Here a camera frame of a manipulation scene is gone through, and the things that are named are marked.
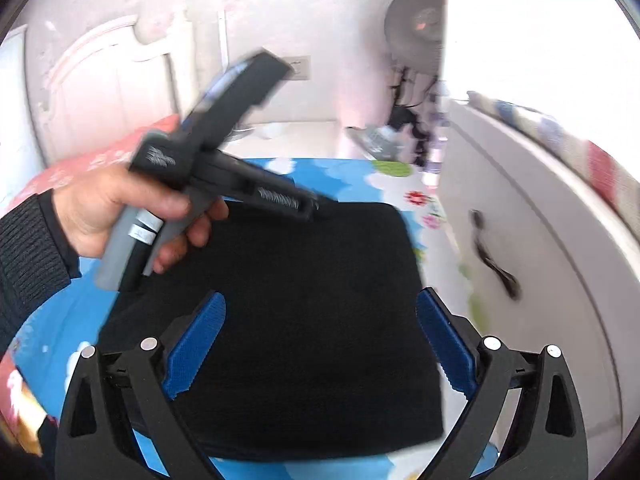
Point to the black sleeve left forearm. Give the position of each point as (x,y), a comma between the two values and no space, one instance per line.
(37,261)

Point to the blue cartoon blanket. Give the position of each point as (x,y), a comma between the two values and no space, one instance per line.
(44,353)

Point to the black pants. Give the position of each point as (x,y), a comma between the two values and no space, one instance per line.
(320,355)

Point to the white wooden headboard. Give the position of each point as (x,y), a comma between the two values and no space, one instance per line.
(92,84)

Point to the white cabinet with handle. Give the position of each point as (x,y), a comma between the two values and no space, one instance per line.
(550,263)

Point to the wall socket panel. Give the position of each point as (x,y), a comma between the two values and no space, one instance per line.
(300,67)

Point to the person left hand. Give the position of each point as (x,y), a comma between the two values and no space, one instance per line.
(88,208)

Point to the white nightstand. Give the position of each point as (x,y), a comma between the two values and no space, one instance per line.
(288,139)

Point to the silver desk fan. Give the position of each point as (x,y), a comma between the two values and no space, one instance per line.
(414,32)

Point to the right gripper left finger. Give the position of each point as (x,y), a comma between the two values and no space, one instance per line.
(96,439)

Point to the pink floral bedsheet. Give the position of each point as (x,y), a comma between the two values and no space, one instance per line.
(75,169)

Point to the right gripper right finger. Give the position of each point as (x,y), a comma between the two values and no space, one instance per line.
(547,436)

